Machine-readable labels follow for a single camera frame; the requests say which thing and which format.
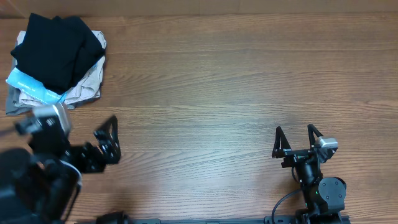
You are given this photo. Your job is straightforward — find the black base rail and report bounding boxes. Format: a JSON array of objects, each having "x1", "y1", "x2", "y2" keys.
[{"x1": 74, "y1": 214, "x2": 351, "y2": 224}]

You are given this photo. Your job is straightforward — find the folded light blue garment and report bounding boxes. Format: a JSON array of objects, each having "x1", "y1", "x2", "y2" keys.
[{"x1": 6, "y1": 68, "x2": 67, "y2": 106}]

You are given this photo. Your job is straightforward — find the folded black garment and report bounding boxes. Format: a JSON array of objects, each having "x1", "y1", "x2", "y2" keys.
[{"x1": 53, "y1": 16, "x2": 105, "y2": 88}]

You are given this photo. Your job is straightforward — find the black polo shirt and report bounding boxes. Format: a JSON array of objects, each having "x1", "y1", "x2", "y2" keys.
[{"x1": 10, "y1": 12, "x2": 88, "y2": 96}]

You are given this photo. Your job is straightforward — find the folded grey garment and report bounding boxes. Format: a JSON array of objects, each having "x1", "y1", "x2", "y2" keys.
[{"x1": 5, "y1": 58, "x2": 100, "y2": 116}]

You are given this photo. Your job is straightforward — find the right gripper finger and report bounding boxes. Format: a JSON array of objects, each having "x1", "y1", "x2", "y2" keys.
[
  {"x1": 272, "y1": 126, "x2": 292, "y2": 158},
  {"x1": 307, "y1": 124, "x2": 323, "y2": 148}
]

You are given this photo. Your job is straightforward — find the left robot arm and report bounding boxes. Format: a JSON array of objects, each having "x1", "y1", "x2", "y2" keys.
[{"x1": 1, "y1": 115, "x2": 121, "y2": 223}]

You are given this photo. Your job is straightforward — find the folded beige garment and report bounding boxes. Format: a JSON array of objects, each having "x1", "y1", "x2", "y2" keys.
[{"x1": 15, "y1": 30, "x2": 107, "y2": 106}]

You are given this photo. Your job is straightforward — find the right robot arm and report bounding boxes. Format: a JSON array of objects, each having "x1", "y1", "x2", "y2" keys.
[{"x1": 271, "y1": 124, "x2": 346, "y2": 223}]

